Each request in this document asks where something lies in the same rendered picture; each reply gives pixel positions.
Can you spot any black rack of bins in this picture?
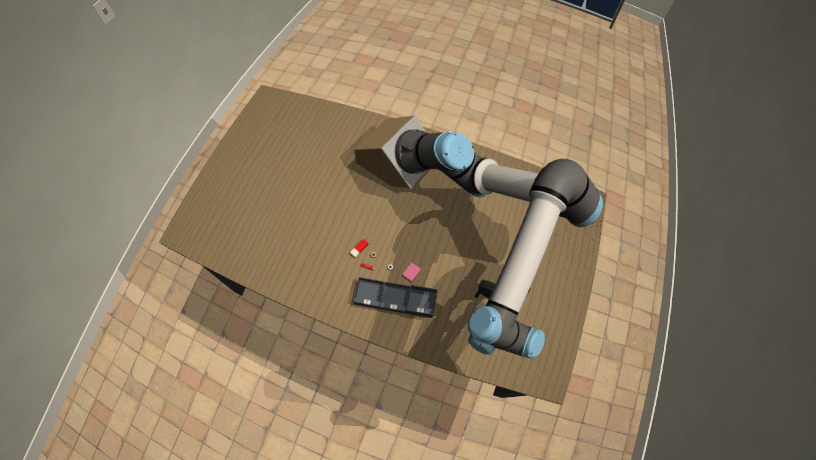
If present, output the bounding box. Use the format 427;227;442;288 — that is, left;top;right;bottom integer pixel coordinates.
354;277;438;318

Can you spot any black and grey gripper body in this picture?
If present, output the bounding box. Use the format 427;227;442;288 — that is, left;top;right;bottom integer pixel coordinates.
474;280;495;299

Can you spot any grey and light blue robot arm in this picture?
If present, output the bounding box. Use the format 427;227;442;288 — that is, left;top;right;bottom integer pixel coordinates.
395;129;603;359

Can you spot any red and white eraser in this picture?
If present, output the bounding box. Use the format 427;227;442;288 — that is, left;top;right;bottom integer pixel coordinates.
350;239;369;258

